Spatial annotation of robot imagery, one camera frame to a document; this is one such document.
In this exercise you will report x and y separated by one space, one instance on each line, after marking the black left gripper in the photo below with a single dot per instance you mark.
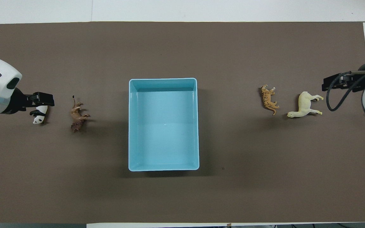
17 103

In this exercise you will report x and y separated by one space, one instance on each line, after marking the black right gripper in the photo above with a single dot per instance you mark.
355 81

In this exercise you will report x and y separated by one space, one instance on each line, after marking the black and white panda toy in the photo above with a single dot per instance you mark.
39 117

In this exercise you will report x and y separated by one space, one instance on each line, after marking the cream llama toy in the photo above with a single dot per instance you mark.
304 106

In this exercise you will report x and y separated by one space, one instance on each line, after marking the brown lion toy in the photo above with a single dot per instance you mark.
77 118

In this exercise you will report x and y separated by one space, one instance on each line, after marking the orange striped tiger toy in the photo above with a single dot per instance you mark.
268 99

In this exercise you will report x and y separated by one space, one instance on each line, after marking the light blue plastic storage box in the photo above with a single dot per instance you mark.
163 126

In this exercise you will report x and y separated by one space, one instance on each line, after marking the brown table mat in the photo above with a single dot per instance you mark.
169 196

